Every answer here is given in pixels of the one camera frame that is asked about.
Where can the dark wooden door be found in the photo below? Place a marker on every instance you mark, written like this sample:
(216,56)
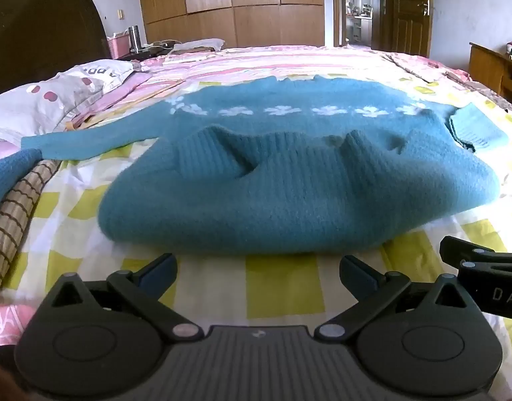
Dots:
(406,16)

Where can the light blue knit cloth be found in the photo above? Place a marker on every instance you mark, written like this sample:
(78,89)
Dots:
(5,179)

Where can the wooden wardrobe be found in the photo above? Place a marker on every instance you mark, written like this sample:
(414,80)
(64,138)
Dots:
(239,4)

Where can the yellow white checked bedsheet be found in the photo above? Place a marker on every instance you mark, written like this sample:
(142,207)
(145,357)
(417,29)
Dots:
(281,284)

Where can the white folded cloth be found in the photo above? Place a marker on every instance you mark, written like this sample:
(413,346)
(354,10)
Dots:
(201,44)

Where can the pink striped blanket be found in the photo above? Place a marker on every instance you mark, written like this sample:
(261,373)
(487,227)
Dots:
(247,64)

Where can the teal knit sweater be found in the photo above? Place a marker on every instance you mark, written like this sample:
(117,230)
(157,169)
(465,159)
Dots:
(281,183)

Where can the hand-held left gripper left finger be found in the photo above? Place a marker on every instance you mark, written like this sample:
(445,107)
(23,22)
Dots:
(158,275)

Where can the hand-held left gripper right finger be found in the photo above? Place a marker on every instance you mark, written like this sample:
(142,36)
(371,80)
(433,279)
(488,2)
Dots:
(357,276)

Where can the grey dotted pillow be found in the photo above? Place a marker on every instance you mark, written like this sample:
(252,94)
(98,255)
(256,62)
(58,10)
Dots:
(43,100)

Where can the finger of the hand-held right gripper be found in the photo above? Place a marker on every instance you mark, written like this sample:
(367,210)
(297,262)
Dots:
(456,252)

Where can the metal thermos flask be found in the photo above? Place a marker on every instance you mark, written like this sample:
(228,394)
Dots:
(134,37)

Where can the pink plastic basket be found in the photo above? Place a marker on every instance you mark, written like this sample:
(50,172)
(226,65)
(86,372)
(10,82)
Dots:
(118,46)

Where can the dark wooden nightstand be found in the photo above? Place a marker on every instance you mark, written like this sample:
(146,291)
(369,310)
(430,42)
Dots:
(143,55)

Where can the wooden side cabinet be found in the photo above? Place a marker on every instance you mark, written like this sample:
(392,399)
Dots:
(490,67)

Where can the white book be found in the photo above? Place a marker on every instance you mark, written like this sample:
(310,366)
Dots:
(185,59)

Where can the pink floral cloth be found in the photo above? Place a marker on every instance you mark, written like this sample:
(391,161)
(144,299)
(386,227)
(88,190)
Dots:
(7,326)

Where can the lilac pillowcase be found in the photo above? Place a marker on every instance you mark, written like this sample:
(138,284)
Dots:
(114,92)

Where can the brown striped bamboo mat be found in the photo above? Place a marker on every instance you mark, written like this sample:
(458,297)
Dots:
(13,225)

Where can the dark wooden headboard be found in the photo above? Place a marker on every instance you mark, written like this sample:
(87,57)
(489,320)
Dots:
(38,37)

